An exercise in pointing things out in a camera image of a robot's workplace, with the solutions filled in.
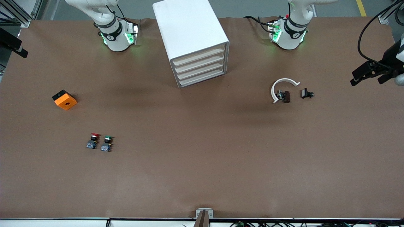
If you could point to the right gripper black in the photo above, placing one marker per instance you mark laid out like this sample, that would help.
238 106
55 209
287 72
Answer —
9 40

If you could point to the dark brown small component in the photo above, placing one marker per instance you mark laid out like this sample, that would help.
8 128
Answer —
286 96

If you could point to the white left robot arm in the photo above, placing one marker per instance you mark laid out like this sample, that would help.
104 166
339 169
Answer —
288 39

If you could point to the small black component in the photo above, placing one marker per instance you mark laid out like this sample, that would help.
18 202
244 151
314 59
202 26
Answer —
305 93

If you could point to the red push button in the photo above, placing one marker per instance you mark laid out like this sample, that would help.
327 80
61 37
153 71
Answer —
92 142

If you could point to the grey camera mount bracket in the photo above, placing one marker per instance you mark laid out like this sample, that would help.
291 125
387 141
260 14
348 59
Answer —
204 220

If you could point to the brown table mat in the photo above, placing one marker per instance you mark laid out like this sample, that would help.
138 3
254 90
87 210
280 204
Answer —
202 157

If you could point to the orange box with hole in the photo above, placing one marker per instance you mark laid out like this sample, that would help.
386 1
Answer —
66 102

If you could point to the white drawer cabinet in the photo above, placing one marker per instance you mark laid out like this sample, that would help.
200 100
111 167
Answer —
186 28

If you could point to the green push button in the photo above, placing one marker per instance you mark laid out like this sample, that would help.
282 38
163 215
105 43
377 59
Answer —
106 144

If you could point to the yellow floor tape strip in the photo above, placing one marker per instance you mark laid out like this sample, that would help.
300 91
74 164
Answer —
361 8

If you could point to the white curved plastic piece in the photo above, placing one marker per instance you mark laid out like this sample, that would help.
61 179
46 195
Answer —
284 79

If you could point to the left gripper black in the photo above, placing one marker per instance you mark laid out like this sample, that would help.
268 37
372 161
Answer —
389 59

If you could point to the aluminium frame post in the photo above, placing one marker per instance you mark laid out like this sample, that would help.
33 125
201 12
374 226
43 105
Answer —
391 14
19 12

